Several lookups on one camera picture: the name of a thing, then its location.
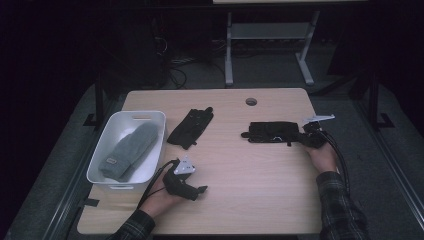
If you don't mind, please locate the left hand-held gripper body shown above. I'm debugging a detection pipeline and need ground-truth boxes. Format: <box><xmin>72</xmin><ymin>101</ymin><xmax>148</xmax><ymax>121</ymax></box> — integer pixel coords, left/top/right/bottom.
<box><xmin>162</xmin><ymin>156</ymin><xmax>201</xmax><ymax>202</ymax></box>

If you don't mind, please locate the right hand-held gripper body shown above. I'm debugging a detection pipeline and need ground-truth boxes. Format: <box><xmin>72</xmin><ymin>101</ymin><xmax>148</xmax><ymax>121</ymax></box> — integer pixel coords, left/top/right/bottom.
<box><xmin>301</xmin><ymin>114</ymin><xmax>336</xmax><ymax>150</ymax></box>

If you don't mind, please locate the black glove with fingers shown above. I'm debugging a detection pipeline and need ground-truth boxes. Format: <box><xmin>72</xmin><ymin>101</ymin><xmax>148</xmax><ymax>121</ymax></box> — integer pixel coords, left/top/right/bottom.
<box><xmin>240</xmin><ymin>121</ymin><xmax>303</xmax><ymax>147</ymax></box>

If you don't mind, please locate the white plastic bin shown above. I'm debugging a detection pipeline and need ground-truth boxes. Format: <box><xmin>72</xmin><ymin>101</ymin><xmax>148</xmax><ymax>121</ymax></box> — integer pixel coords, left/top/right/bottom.
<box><xmin>86</xmin><ymin>110</ymin><xmax>167</xmax><ymax>191</ymax></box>

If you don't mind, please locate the grey mitten with label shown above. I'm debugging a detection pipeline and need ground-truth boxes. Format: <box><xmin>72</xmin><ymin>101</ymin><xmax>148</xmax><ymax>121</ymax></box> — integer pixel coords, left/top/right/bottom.
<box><xmin>99</xmin><ymin>121</ymin><xmax>160</xmax><ymax>183</ymax></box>

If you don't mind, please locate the person's right hand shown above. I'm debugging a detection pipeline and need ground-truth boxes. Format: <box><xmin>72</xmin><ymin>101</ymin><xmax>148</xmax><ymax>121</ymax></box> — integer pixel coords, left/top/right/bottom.
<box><xmin>304</xmin><ymin>141</ymin><xmax>339</xmax><ymax>174</ymax></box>

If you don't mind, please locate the person's left hand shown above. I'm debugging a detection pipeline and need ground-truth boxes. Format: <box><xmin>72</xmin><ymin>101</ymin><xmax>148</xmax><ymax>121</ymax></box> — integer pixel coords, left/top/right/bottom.
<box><xmin>138</xmin><ymin>180</ymin><xmax>183</xmax><ymax>218</ymax></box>

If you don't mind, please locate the black tape strip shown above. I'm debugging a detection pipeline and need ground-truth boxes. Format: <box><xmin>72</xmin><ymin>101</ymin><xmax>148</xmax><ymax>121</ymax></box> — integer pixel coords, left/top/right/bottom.
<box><xmin>82</xmin><ymin>197</ymin><xmax>101</xmax><ymax>208</ymax></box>

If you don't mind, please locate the grey metal stand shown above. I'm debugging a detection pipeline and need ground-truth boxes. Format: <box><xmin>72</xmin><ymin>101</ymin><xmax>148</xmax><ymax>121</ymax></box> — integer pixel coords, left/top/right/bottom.
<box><xmin>224</xmin><ymin>10</ymin><xmax>321</xmax><ymax>88</ymax></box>

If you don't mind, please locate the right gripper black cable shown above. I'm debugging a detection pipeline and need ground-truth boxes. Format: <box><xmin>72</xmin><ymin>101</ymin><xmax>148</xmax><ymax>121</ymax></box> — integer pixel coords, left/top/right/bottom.
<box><xmin>319</xmin><ymin>129</ymin><xmax>352</xmax><ymax>195</ymax></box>

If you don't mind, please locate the black glove with strap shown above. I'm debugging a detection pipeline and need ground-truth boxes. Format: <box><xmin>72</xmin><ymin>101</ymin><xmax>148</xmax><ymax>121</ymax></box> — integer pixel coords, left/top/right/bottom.
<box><xmin>166</xmin><ymin>106</ymin><xmax>215</xmax><ymax>151</ymax></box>

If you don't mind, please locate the black frame post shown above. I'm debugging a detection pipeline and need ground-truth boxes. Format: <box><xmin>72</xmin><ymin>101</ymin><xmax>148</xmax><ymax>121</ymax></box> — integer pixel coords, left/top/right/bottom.
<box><xmin>83</xmin><ymin>71</ymin><xmax>105</xmax><ymax>128</ymax></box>
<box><xmin>367</xmin><ymin>68</ymin><xmax>396</xmax><ymax>132</ymax></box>

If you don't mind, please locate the tangle of floor cables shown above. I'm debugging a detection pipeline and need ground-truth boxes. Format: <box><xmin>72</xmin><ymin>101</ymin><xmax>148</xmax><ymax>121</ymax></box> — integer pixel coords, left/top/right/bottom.
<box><xmin>152</xmin><ymin>35</ymin><xmax>228</xmax><ymax>90</ymax></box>

